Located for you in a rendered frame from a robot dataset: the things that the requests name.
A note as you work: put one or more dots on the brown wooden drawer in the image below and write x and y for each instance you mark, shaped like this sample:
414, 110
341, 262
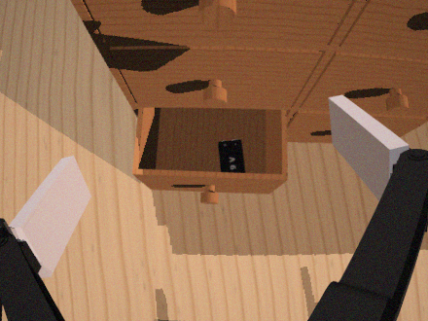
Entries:
368, 79
214, 76
176, 149
390, 25
306, 22
314, 126

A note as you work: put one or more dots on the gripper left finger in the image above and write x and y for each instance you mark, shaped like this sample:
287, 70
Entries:
31, 246

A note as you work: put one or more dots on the brown wooden chest of drawers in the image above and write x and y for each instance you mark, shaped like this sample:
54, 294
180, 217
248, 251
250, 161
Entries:
327, 52

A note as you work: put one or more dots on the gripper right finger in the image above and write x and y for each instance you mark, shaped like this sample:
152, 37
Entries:
376, 280

